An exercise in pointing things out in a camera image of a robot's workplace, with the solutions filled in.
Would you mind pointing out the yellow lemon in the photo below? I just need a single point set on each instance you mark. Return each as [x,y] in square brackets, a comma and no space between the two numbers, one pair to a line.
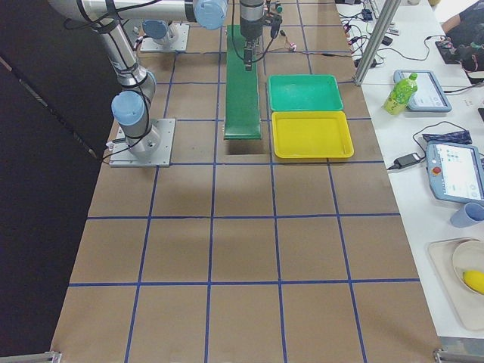
[474,280]

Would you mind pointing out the green tea bottle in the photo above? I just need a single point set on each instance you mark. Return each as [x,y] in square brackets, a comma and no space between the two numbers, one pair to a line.
[401,94]

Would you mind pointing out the blue plastic cup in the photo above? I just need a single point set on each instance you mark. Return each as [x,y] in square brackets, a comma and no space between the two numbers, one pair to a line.
[468,215]

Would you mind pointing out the yellow plastic tray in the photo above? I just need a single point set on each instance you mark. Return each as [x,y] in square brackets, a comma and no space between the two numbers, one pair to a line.
[311,135]

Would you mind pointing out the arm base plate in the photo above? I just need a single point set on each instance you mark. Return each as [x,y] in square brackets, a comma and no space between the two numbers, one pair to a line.
[155,149]
[180,45]

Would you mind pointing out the beige serving tray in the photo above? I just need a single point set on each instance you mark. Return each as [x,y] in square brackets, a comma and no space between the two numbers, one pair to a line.
[467,305]

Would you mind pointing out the dark patterned cloth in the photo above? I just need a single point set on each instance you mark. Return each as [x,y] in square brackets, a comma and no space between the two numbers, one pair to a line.
[458,137]

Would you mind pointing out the green conveyor belt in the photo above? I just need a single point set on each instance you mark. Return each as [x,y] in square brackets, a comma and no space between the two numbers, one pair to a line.
[242,116]

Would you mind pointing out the aluminium frame post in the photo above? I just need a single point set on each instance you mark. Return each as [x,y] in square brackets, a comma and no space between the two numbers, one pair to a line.
[387,13]

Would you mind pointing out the beige bowl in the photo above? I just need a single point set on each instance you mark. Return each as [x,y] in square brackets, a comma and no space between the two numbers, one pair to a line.
[467,256]

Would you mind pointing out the near teach pendant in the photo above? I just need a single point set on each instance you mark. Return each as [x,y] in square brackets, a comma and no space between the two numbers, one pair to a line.
[455,172]

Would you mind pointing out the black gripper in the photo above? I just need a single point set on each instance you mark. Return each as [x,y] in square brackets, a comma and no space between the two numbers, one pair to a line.
[249,30]

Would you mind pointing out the black power adapter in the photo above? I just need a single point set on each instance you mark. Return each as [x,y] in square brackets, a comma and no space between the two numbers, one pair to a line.
[405,161]

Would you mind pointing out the teach pendant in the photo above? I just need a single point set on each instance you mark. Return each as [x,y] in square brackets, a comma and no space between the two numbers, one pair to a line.
[429,96]
[455,172]

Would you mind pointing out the green plastic tray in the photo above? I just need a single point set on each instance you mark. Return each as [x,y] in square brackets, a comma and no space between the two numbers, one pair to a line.
[304,92]

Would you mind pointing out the far teach pendant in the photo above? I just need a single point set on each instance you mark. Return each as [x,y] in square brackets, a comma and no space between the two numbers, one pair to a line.
[429,96]

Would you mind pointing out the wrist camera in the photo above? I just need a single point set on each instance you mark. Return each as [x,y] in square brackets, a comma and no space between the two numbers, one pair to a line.
[272,19]

